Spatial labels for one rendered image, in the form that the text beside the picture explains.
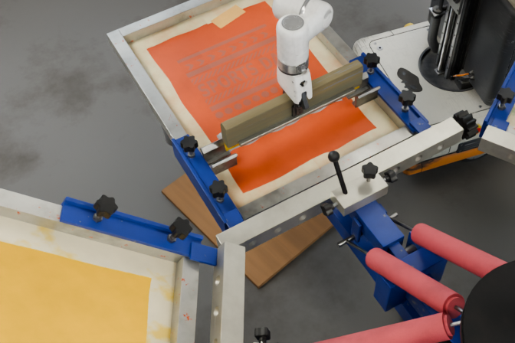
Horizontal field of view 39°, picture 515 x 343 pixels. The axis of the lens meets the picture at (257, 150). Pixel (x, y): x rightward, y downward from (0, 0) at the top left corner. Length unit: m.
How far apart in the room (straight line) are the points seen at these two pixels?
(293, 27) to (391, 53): 1.52
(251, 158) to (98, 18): 2.05
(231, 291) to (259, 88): 0.76
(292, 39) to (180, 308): 0.64
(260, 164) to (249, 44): 0.45
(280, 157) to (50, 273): 0.73
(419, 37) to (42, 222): 2.12
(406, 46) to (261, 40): 1.10
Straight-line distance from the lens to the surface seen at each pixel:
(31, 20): 3.93
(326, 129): 1.98
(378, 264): 1.61
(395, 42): 3.19
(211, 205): 1.79
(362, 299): 2.78
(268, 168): 1.90
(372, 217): 1.72
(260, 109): 1.81
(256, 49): 2.18
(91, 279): 1.48
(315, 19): 1.69
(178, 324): 1.47
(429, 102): 2.98
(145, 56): 2.21
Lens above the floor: 2.49
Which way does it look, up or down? 53 degrees down
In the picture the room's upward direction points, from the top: 4 degrees counter-clockwise
